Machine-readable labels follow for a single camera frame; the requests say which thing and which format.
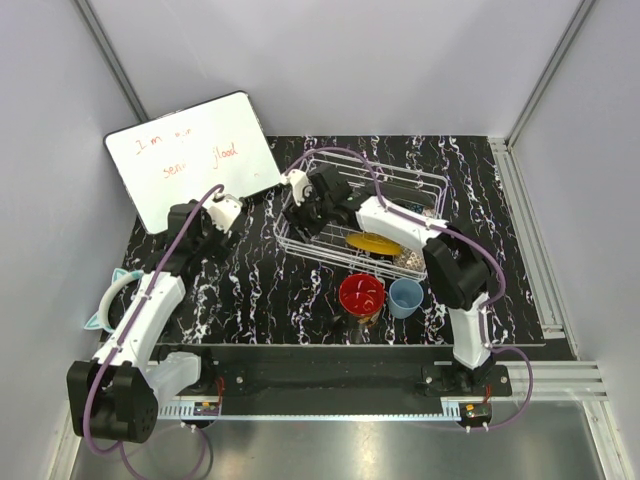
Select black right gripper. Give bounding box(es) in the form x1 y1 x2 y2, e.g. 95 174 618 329
281 189 333 247

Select white wire dish rack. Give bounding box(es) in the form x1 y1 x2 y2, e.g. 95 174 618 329
274 147 449 282

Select yellow round plate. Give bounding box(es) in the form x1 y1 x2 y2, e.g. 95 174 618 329
345 232 403 256

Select black floral square plate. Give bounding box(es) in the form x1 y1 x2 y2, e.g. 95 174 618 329
380 182 436 209

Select beige red patterned bowl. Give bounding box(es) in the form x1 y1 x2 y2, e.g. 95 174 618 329
393 250 425 272

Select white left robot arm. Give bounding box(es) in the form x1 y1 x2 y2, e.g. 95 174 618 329
66 195 245 443

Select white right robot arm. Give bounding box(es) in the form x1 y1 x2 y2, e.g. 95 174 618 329
281 164 499 397

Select black marble mat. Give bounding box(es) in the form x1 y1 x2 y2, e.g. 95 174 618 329
162 136 543 345

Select white whiteboard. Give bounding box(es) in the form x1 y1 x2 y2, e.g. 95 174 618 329
104 91 281 234

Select light blue plastic cup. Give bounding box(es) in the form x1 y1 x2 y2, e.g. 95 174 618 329
388 278 424 319

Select teal cat ear headphones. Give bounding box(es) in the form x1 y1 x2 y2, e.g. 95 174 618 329
84 268 143 334

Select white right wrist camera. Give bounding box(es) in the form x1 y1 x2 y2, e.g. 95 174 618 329
281 169 313 206

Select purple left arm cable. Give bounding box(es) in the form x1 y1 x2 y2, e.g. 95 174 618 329
82 183 224 476

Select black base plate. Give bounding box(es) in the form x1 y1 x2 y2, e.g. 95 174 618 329
183 345 512 417

